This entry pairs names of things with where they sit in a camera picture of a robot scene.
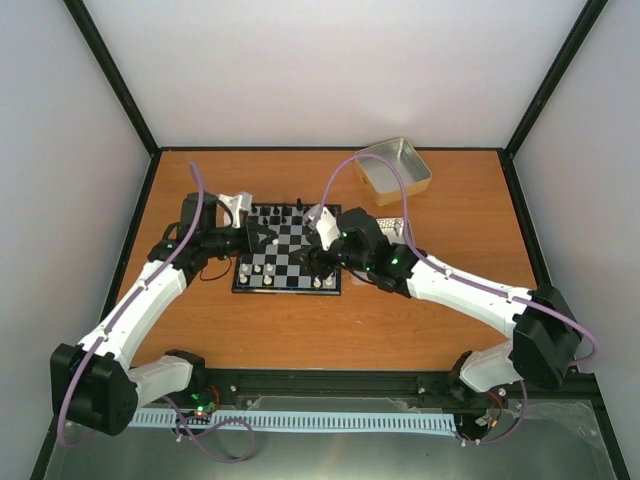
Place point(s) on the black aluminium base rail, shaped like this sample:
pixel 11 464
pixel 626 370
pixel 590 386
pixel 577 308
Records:
pixel 427 389

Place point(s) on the light blue slotted cable duct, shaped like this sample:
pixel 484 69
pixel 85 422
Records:
pixel 326 422

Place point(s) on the black frame post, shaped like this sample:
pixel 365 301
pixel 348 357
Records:
pixel 577 35
pixel 101 53

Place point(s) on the gold square tin box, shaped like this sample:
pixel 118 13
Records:
pixel 376 166

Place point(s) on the black and silver chessboard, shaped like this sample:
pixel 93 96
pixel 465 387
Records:
pixel 287 278

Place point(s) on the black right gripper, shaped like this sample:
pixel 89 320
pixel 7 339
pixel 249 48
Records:
pixel 313 257

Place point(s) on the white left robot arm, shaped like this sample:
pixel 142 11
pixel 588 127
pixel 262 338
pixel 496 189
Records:
pixel 94 383

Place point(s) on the silver embossed tin tray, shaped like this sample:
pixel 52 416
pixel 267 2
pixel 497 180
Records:
pixel 393 229

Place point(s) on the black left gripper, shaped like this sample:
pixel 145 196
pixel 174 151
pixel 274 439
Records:
pixel 251 239

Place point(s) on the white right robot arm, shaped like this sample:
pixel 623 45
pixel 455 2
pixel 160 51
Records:
pixel 541 334

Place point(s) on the black frame post left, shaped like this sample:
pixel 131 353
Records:
pixel 101 53

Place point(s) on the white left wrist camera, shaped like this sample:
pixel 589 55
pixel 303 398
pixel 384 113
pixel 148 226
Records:
pixel 235 208

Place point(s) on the black frame post right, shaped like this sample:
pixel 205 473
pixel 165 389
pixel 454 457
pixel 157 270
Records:
pixel 577 35

